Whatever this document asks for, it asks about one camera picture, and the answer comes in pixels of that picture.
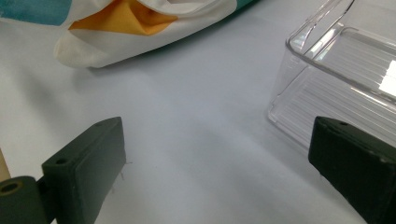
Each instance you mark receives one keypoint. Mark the white orange teal tote bag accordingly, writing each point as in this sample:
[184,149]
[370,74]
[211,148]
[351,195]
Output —
[124,46]

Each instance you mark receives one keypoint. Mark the clear plastic container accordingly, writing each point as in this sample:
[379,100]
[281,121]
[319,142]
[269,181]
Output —
[342,90]

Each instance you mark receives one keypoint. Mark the pale blue table cover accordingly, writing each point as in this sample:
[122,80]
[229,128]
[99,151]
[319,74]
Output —
[193,130]

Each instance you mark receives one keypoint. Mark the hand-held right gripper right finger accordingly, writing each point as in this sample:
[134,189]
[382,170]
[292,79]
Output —
[355,161]

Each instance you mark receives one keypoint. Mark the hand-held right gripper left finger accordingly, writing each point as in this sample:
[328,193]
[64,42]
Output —
[90,168]

